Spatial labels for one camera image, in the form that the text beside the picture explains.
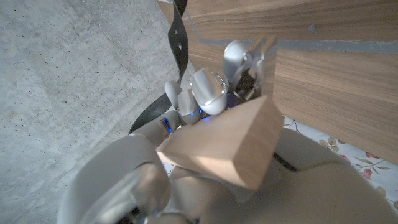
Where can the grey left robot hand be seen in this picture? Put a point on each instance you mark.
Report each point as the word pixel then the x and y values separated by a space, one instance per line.
pixel 109 174

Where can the long wooden stick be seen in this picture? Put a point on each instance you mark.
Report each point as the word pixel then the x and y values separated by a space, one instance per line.
pixel 224 146

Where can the black leather belt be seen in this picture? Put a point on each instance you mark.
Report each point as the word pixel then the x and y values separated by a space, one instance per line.
pixel 178 46

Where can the floral backdrop cloth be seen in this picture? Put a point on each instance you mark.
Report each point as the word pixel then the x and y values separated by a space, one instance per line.
pixel 357 158

